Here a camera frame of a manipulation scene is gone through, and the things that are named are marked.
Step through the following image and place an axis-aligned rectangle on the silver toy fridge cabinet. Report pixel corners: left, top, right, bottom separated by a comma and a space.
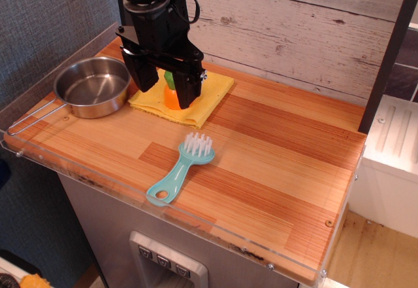
59, 175, 298, 287

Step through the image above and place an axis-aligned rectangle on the dark vertical post right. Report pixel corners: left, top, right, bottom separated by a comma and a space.
358, 0, 417, 134

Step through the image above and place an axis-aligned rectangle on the orange and green toy carrot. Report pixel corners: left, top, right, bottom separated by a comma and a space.
164, 71, 181, 110

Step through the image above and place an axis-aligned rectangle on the teal brush with white bristles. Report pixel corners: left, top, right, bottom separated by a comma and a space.
146, 132, 215, 206

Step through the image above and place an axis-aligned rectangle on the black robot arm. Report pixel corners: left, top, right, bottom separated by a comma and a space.
116, 0, 207, 109

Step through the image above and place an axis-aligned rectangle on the silver pan with wire handle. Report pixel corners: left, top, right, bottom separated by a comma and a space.
7, 57, 131, 136

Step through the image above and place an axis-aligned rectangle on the yellow object bottom left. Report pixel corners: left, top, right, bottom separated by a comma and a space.
20, 274, 52, 288

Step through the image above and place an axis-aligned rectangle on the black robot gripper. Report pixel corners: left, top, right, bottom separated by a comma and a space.
117, 0, 205, 109

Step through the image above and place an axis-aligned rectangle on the clear acrylic table guard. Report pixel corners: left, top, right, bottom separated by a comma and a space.
2, 129, 366, 282

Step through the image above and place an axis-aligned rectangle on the yellow folded cloth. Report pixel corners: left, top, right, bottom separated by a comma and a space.
129, 69, 234, 129

